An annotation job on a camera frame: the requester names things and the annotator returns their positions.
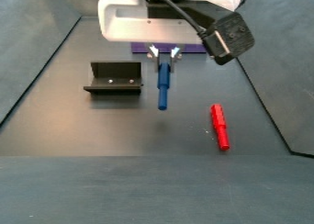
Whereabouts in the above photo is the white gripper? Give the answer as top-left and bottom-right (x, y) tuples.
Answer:
(97, 0), (241, 72)

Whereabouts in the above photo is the blue peg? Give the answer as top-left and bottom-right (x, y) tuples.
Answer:
(156, 62), (171, 110)

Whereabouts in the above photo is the black angle fixture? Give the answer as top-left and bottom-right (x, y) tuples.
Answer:
(82, 62), (141, 94)

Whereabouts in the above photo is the purple base block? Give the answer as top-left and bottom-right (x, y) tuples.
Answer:
(131, 42), (205, 53)

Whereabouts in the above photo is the red peg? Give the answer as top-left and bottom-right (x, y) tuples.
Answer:
(209, 104), (229, 151)

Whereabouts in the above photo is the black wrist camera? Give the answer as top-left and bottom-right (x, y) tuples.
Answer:
(200, 13), (255, 65)

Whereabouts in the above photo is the black camera cable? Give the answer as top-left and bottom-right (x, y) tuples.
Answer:
(148, 0), (207, 39)

